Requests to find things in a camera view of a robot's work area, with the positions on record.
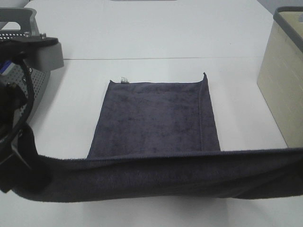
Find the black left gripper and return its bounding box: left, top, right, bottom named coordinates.
left=0, top=82, right=32, bottom=193

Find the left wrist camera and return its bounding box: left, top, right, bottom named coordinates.
left=0, top=36, right=64, bottom=71

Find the dark grey towel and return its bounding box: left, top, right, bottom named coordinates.
left=0, top=77, right=303, bottom=202

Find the blue cloth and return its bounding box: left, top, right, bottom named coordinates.
left=0, top=61, right=14, bottom=76

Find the grey perforated plastic basket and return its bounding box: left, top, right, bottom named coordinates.
left=0, top=8, right=51, bottom=123

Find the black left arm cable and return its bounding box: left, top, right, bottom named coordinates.
left=0, top=53, right=34, bottom=145

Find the beige plastic basket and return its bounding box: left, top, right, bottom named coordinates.
left=257, top=6, right=303, bottom=148

